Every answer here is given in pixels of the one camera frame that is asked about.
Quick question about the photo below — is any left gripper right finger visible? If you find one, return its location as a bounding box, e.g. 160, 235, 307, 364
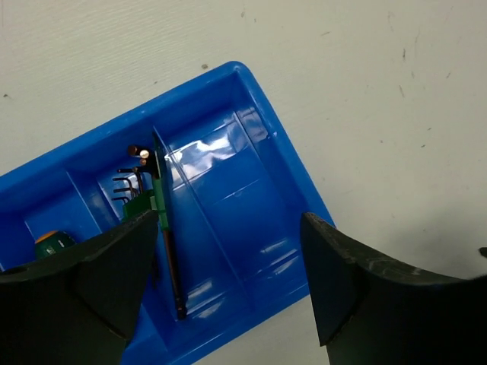
300, 212, 486, 364

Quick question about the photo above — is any green stubby screwdriver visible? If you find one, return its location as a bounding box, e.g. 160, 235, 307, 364
34, 230, 76, 259

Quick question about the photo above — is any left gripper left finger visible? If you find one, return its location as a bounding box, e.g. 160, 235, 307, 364
1, 211, 158, 364

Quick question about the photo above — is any blue divided plastic bin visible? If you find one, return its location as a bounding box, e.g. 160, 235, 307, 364
1, 62, 330, 364

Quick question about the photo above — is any green hex key set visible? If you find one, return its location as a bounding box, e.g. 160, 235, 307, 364
112, 132, 187, 320

